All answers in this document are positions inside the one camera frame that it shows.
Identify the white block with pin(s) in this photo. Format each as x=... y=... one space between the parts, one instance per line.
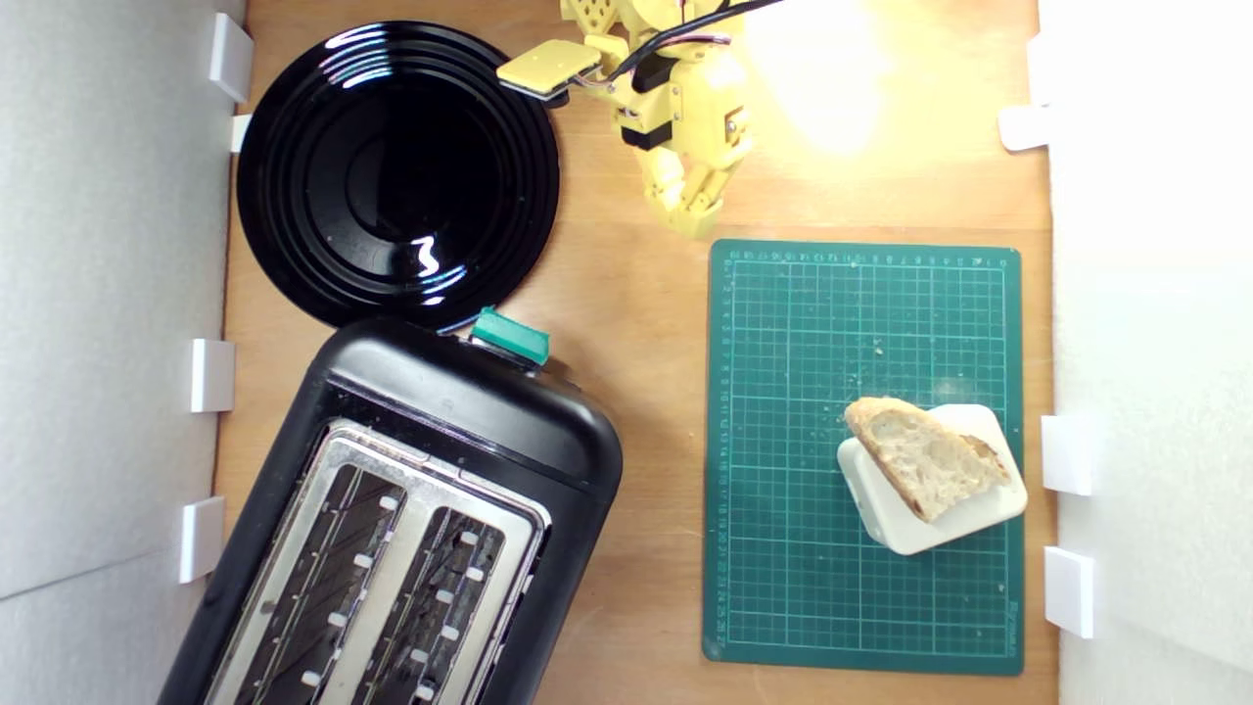
x=930 y=534

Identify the white wall clip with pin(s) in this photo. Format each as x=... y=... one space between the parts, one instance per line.
x=1023 y=127
x=1069 y=590
x=202 y=539
x=1067 y=455
x=241 y=132
x=1041 y=69
x=231 y=57
x=212 y=375

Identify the black plate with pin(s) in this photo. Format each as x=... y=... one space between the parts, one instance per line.
x=392 y=176

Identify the black two-slot toaster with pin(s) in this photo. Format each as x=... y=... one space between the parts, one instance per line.
x=489 y=411

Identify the green cutting mat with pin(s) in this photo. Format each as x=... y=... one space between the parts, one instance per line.
x=783 y=490

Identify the yellow gripper camera mount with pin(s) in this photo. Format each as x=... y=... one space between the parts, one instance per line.
x=548 y=67

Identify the brown bread slice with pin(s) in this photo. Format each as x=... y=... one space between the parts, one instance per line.
x=925 y=455

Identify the green toaster lever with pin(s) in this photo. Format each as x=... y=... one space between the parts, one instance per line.
x=511 y=335

